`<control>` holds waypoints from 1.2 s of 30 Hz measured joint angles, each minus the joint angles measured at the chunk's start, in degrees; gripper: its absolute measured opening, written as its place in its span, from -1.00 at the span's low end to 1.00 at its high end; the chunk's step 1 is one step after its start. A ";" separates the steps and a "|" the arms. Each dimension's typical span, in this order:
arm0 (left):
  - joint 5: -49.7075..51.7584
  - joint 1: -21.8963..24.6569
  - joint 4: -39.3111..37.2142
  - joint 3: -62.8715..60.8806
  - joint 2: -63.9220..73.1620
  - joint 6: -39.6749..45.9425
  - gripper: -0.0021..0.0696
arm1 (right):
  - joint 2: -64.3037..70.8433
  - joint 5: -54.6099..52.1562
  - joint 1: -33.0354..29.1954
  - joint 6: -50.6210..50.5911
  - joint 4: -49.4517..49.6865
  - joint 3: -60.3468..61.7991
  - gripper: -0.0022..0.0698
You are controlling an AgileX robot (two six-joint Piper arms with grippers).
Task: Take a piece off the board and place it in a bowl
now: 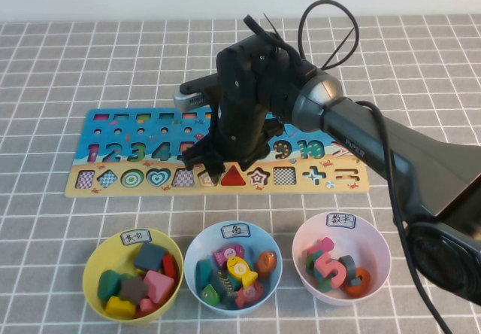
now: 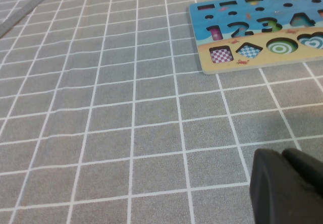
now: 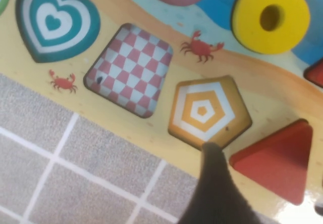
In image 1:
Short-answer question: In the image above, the brown wooden star block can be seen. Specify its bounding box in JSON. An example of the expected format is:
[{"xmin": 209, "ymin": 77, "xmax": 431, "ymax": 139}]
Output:
[{"xmin": 119, "ymin": 275, "xmax": 149, "ymax": 305}]

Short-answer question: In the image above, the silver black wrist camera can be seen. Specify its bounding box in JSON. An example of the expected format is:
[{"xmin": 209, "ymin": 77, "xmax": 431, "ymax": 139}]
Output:
[{"xmin": 173, "ymin": 81, "xmax": 221, "ymax": 111}]

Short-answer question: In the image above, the pale pink plastic bowl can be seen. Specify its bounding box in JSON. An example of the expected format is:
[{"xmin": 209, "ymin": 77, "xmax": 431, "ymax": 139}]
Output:
[{"xmin": 292, "ymin": 211, "xmax": 392, "ymax": 307}]

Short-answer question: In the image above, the grey checked tablecloth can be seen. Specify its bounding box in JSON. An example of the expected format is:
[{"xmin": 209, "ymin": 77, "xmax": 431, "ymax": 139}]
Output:
[{"xmin": 0, "ymin": 14, "xmax": 481, "ymax": 334}]

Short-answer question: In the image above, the paper label on blue bowl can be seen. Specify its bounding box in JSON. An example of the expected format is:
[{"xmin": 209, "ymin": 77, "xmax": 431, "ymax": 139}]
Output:
[{"xmin": 220, "ymin": 223, "xmax": 252, "ymax": 240}]

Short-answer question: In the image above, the paper label on pink bowl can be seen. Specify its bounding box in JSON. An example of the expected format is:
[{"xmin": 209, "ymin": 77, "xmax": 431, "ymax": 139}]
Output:
[{"xmin": 325, "ymin": 212, "xmax": 357, "ymax": 229}]

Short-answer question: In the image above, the green wooden shape block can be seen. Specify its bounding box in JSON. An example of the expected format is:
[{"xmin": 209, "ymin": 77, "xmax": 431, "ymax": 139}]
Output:
[{"xmin": 97, "ymin": 269, "xmax": 123, "ymax": 300}]

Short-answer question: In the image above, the yellow plastic bowl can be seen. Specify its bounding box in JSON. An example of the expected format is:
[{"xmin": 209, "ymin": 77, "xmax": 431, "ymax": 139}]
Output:
[{"xmin": 81, "ymin": 228, "xmax": 185, "ymax": 326}]

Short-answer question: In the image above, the magenta wooden fish one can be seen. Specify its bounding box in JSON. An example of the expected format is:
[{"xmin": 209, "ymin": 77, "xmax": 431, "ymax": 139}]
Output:
[{"xmin": 213, "ymin": 245, "xmax": 246, "ymax": 269}]

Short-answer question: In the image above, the orange wooden fish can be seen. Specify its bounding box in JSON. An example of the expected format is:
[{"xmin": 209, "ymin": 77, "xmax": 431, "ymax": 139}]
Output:
[{"xmin": 254, "ymin": 250, "xmax": 278, "ymax": 279}]

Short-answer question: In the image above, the grey wooden number piece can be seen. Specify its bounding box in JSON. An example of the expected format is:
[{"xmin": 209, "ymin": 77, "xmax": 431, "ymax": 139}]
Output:
[{"xmin": 337, "ymin": 254, "xmax": 358, "ymax": 281}]

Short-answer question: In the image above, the yellow wooden shape block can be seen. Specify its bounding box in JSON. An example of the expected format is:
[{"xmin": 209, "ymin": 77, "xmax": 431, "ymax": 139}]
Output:
[{"xmin": 104, "ymin": 296, "xmax": 136, "ymax": 318}]

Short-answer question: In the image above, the black zip tie loop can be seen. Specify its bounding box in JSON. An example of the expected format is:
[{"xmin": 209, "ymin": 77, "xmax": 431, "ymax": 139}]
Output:
[{"xmin": 298, "ymin": 0, "xmax": 361, "ymax": 74}]

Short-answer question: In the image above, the orange wooden number piece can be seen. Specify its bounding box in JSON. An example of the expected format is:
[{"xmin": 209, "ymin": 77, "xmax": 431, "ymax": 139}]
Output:
[{"xmin": 343, "ymin": 267, "xmax": 372, "ymax": 298}]

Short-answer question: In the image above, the slate grey square block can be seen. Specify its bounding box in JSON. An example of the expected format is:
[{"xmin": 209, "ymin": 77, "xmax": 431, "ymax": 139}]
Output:
[{"xmin": 134, "ymin": 242, "xmax": 169, "ymax": 273}]

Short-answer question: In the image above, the red wooden triangle piece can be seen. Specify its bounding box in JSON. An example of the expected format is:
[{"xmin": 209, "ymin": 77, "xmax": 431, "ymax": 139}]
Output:
[{"xmin": 220, "ymin": 163, "xmax": 249, "ymax": 187}]

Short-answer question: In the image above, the paper label on yellow bowl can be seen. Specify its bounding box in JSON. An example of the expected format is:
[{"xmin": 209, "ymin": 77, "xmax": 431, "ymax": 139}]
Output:
[{"xmin": 119, "ymin": 229, "xmax": 153, "ymax": 245}]

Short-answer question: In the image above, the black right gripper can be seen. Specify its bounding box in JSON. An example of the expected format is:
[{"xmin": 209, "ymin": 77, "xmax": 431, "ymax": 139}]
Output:
[{"xmin": 183, "ymin": 99, "xmax": 286, "ymax": 185}]

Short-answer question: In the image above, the small pink wooden block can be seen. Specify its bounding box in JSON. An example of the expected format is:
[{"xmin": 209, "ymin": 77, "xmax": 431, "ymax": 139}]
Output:
[{"xmin": 138, "ymin": 298, "xmax": 159, "ymax": 314}]

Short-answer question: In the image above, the light blue plastic bowl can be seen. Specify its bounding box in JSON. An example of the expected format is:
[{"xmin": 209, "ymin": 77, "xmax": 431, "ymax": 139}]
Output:
[{"xmin": 183, "ymin": 220, "xmax": 283, "ymax": 318}]

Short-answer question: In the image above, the green wooden fish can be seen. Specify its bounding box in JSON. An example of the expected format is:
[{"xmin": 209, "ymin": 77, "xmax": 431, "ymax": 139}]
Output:
[{"xmin": 199, "ymin": 284, "xmax": 219, "ymax": 307}]

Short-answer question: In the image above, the pink wooden number five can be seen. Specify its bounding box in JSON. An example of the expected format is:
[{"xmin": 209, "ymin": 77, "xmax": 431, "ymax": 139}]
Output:
[{"xmin": 314, "ymin": 253, "xmax": 346, "ymax": 289}]

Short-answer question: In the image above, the teal wooden fish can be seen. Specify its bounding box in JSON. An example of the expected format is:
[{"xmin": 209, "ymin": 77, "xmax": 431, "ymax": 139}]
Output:
[{"xmin": 195, "ymin": 259, "xmax": 216, "ymax": 290}]

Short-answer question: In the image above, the green wooden number piece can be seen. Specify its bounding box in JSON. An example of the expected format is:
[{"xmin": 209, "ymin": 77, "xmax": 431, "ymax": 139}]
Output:
[{"xmin": 304, "ymin": 250, "xmax": 320, "ymax": 278}]

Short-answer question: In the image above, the colourful wooden puzzle board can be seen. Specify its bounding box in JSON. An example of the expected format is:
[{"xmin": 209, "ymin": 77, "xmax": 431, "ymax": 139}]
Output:
[{"xmin": 64, "ymin": 108, "xmax": 370, "ymax": 199}]

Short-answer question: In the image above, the pink wooden fish five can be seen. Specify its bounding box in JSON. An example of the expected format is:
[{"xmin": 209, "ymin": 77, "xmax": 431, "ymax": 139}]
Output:
[{"xmin": 234, "ymin": 281, "xmax": 265, "ymax": 310}]

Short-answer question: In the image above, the dark grey wooden fish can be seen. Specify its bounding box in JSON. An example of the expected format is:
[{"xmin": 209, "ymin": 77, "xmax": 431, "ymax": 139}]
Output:
[{"xmin": 210, "ymin": 269, "xmax": 240, "ymax": 305}]

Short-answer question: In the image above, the magenta wooden number piece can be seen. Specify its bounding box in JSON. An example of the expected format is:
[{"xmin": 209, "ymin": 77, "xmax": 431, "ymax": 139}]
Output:
[{"xmin": 306, "ymin": 237, "xmax": 335, "ymax": 258}]

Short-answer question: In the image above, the red wooden shape block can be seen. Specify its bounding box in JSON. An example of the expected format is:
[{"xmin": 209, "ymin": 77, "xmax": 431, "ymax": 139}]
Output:
[{"xmin": 162, "ymin": 254, "xmax": 177, "ymax": 279}]

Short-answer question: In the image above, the yellow wooden fish six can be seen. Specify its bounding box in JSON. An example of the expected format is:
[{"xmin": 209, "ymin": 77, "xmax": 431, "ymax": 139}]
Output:
[{"xmin": 226, "ymin": 257, "xmax": 259, "ymax": 289}]

